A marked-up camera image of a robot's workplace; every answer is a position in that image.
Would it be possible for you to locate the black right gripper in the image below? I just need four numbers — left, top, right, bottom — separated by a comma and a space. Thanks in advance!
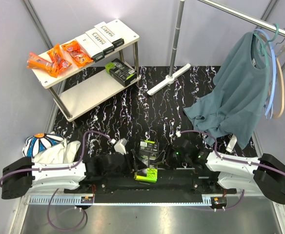
152, 143, 191, 171

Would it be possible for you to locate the green black razor box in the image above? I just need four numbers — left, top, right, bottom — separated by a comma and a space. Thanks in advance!
134, 140, 159, 183

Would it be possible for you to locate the green black razor box shelved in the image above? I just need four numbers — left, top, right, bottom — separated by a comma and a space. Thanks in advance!
105, 58, 137, 87

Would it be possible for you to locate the orange razor pack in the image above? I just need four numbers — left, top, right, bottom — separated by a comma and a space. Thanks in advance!
47, 44, 72, 73
27, 52, 58, 78
61, 40, 93, 68

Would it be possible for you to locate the white Harry's box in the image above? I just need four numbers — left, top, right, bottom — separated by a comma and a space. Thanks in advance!
95, 21, 124, 48
85, 28, 115, 55

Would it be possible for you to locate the white H razor box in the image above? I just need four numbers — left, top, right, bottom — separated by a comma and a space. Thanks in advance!
75, 34, 104, 62

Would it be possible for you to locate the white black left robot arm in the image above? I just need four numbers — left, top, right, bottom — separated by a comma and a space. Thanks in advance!
0, 151, 146, 200

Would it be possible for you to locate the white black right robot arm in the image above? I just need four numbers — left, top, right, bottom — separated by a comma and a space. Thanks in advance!
155, 138, 285, 205

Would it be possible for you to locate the clothes rack stand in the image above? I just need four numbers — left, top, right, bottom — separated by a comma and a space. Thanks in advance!
146, 0, 285, 96

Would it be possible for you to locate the white printed cloth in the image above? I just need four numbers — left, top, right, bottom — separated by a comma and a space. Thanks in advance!
22, 132, 81, 164

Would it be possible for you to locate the teal t-shirt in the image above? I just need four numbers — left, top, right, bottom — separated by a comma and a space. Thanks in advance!
183, 32, 271, 149

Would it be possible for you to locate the blue hanger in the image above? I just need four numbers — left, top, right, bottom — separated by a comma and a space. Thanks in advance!
264, 42, 285, 120

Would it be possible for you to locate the wooden hanger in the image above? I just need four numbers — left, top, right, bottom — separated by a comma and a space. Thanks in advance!
257, 26, 285, 119

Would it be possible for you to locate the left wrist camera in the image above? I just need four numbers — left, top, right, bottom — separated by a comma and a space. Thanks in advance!
110, 138, 128, 155

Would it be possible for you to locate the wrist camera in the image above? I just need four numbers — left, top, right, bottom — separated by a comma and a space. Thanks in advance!
175, 131, 181, 137
110, 138, 128, 155

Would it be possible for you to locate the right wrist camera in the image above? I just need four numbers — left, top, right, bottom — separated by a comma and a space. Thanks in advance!
175, 131, 181, 137

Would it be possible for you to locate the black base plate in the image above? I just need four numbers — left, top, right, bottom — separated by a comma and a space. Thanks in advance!
64, 168, 237, 195

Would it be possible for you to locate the aluminium frame rail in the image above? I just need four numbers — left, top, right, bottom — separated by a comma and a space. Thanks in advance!
29, 191, 226, 207

